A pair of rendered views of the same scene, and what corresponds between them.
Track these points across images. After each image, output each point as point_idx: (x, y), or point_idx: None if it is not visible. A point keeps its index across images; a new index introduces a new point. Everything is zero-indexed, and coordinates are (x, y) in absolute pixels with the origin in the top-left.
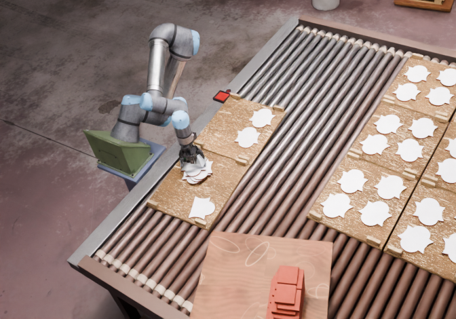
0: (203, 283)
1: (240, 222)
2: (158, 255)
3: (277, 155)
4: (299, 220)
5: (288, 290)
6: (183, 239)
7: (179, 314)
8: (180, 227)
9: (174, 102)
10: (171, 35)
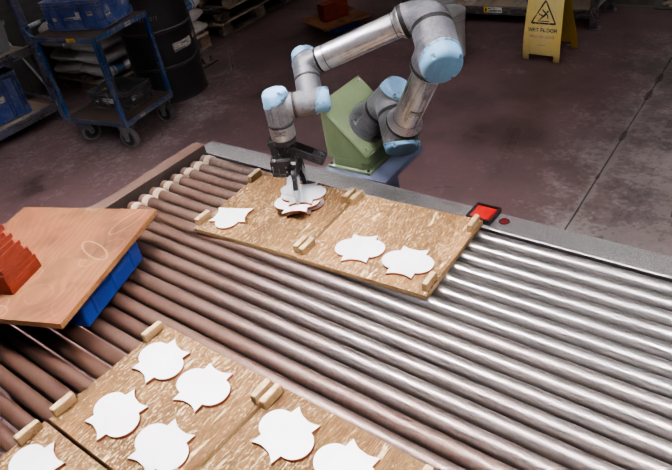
0: (85, 211)
1: (197, 261)
2: (181, 197)
3: (315, 292)
4: (165, 320)
5: None
6: (192, 212)
7: None
8: (213, 208)
9: (307, 83)
10: (413, 19)
